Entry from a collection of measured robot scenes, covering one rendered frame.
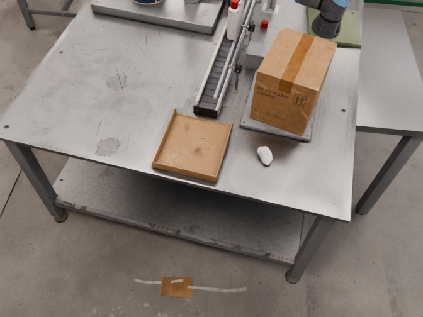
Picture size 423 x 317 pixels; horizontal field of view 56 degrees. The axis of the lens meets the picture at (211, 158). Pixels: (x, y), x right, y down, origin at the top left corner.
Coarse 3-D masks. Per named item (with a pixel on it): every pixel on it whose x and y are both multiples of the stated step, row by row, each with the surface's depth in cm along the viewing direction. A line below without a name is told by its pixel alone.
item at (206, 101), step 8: (248, 8) 213; (240, 32) 201; (224, 40) 197; (224, 48) 193; (216, 56) 190; (224, 56) 190; (232, 56) 190; (216, 64) 187; (224, 64) 187; (216, 72) 183; (208, 80) 180; (216, 80) 181; (224, 80) 181; (208, 88) 177; (216, 88) 178; (208, 96) 175; (200, 104) 172; (208, 104) 172; (216, 104) 172
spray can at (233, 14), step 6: (234, 0) 182; (234, 6) 183; (228, 12) 186; (234, 12) 184; (228, 18) 188; (234, 18) 187; (228, 24) 190; (234, 24) 189; (228, 30) 193; (234, 30) 192; (228, 36) 196; (234, 36) 196
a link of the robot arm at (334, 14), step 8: (320, 0) 191; (328, 0) 190; (336, 0) 188; (344, 0) 187; (320, 8) 194; (328, 8) 192; (336, 8) 191; (344, 8) 192; (328, 16) 196; (336, 16) 195
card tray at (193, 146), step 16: (176, 128) 169; (192, 128) 170; (208, 128) 170; (224, 128) 170; (160, 144) 160; (176, 144) 165; (192, 144) 165; (208, 144) 165; (224, 144) 165; (160, 160) 160; (176, 160) 160; (192, 160) 160; (208, 160) 160; (192, 176) 156; (208, 176) 153
